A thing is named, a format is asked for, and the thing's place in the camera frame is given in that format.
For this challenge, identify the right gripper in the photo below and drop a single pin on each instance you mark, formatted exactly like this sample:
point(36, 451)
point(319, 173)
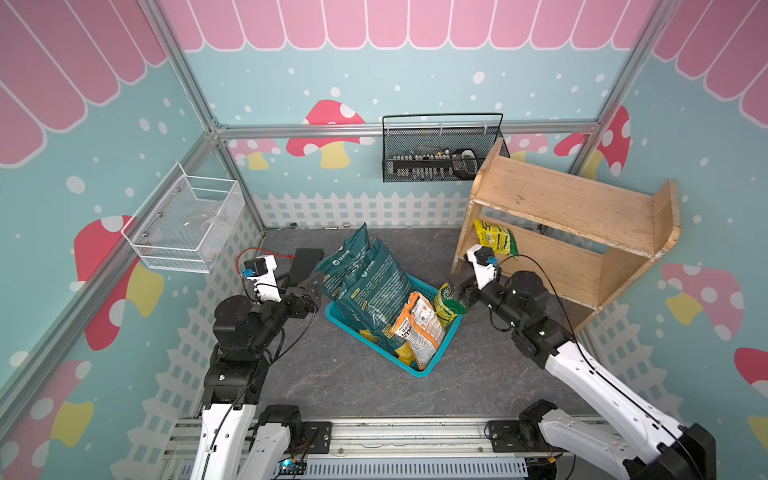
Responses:
point(468, 287)

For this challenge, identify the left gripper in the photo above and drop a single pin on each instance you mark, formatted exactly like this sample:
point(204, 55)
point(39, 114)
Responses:
point(312, 302)

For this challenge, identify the dark green fertilizer bag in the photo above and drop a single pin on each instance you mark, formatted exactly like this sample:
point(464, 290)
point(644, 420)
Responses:
point(376, 292)
point(343, 262)

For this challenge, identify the yellow snack bag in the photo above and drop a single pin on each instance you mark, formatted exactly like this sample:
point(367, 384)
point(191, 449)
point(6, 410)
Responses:
point(500, 239)
point(447, 306)

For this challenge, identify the orange snack bag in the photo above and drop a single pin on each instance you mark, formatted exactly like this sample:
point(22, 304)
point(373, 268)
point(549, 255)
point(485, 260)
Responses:
point(420, 331)

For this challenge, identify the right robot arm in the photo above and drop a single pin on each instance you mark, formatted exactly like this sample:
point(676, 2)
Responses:
point(645, 443)

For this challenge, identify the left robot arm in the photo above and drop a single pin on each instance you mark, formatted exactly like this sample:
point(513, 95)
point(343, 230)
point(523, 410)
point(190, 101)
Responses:
point(237, 441)

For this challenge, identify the wooden shelf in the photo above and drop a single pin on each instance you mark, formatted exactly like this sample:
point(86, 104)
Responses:
point(638, 229)

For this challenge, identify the teal plastic basket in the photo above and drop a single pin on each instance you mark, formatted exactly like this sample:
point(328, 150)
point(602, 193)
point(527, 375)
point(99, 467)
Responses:
point(344, 320)

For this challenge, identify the green circuit board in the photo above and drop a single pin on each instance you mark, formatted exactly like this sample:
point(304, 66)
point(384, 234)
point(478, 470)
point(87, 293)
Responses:
point(291, 467)

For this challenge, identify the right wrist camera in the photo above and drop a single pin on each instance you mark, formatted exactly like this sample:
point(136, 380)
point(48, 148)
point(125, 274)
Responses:
point(485, 265)

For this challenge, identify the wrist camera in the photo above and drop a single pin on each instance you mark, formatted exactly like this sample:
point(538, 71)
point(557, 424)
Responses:
point(260, 281)
point(485, 265)

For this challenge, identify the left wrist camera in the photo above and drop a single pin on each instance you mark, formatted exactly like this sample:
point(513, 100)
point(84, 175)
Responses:
point(260, 281)

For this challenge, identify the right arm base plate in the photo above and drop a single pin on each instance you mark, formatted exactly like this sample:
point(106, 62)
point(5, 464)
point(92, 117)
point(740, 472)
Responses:
point(510, 436)

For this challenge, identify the white wire mesh basket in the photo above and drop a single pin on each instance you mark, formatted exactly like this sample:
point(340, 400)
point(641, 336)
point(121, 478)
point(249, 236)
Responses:
point(186, 223)

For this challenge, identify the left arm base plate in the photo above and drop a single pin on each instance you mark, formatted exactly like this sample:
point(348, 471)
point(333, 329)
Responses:
point(315, 439)

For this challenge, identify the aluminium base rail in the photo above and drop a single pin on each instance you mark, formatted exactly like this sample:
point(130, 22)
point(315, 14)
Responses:
point(430, 448)

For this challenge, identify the black wire mesh basket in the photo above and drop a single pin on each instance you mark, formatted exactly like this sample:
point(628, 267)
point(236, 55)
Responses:
point(437, 147)

